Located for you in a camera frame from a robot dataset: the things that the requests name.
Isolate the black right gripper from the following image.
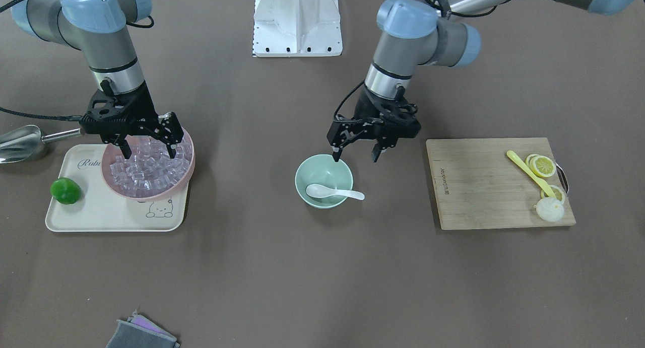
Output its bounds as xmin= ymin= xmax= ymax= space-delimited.
xmin=79 ymin=81 xmax=184 ymax=159

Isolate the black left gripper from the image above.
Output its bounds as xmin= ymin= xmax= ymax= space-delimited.
xmin=327 ymin=86 xmax=421 ymax=163

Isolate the white ceramic spoon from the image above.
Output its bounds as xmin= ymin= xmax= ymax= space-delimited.
xmin=305 ymin=184 xmax=365 ymax=200

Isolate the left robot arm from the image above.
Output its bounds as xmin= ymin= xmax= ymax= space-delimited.
xmin=327 ymin=0 xmax=634 ymax=162

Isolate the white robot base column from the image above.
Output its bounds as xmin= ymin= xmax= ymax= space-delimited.
xmin=252 ymin=0 xmax=343 ymax=57

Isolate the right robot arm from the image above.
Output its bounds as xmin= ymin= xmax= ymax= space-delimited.
xmin=2 ymin=0 xmax=184 ymax=158

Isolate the pink bowl of ice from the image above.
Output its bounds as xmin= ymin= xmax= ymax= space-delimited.
xmin=101 ymin=131 xmax=196 ymax=201

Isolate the mint green bowl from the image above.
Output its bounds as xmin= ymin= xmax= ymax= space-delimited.
xmin=295 ymin=154 xmax=353 ymax=210

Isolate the metal ice scoop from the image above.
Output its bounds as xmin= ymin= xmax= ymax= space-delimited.
xmin=1 ymin=125 xmax=85 ymax=164

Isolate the cream serving tray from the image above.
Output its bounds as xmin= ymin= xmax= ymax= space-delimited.
xmin=45 ymin=144 xmax=188 ymax=232

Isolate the green lime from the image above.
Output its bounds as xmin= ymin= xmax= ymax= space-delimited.
xmin=50 ymin=177 xmax=82 ymax=205

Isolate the wooden cutting board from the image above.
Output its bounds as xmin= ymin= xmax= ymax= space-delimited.
xmin=426 ymin=137 xmax=576 ymax=230

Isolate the grey folded cloth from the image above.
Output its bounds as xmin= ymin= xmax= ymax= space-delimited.
xmin=106 ymin=312 xmax=180 ymax=347

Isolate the yellow plastic knife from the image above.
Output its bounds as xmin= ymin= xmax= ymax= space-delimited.
xmin=506 ymin=150 xmax=557 ymax=197

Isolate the lemon slice near bun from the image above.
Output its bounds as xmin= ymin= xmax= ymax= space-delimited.
xmin=540 ymin=185 xmax=566 ymax=202

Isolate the lemon slice near handle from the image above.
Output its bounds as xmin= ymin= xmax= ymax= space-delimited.
xmin=525 ymin=154 xmax=557 ymax=178

